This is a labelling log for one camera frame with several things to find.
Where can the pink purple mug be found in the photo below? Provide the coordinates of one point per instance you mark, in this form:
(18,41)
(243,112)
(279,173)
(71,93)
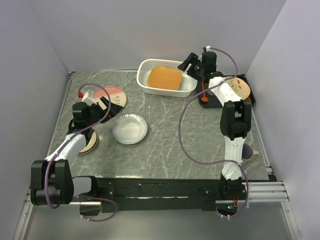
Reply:
(248,154)

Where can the cream plate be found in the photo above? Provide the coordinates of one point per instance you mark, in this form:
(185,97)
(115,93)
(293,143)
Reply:
(117,95)

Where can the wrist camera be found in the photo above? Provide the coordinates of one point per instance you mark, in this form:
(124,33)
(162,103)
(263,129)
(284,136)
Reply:
(207,49)
(87,97)

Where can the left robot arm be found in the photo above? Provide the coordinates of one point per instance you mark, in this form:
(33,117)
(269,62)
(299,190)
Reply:
(51,179)

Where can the black serving tray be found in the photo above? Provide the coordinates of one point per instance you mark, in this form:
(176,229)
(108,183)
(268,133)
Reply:
(214,102)

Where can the orange woven tray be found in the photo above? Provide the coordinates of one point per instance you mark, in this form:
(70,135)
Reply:
(165,78)

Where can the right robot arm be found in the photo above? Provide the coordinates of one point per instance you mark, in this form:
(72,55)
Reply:
(235,121)

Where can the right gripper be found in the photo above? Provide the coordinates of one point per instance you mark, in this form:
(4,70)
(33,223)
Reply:
(191,59)

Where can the floral peach plate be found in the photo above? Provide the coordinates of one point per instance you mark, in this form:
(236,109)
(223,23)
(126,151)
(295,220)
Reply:
(240,87)

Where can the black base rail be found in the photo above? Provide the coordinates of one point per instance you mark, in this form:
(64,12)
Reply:
(138,194)

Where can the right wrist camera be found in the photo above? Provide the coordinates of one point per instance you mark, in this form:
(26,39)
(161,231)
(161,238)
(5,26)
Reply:
(207,49)

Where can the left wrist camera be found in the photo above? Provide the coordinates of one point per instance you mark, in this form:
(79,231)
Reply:
(87,97)

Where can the small beige saucer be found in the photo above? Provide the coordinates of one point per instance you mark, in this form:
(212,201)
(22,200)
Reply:
(92,144)

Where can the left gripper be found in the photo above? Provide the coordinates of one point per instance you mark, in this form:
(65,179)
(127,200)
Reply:
(115,109)

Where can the orange plastic spoon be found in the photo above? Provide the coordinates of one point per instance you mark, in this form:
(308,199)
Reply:
(204,98)

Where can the white scalloped bowl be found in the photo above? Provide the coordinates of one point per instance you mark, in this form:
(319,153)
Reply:
(130,129)

